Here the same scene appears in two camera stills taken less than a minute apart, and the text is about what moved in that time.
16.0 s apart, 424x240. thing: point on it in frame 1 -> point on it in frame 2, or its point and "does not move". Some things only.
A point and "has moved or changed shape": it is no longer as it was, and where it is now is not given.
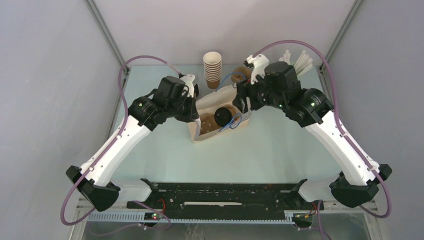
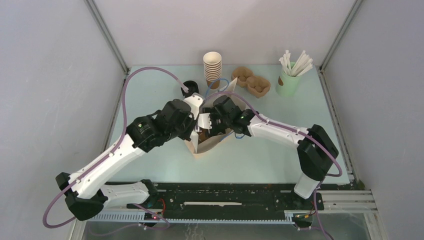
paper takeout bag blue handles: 218,114 has moved or changed shape
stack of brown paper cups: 212,65 does not move
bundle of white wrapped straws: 302,65 does not move
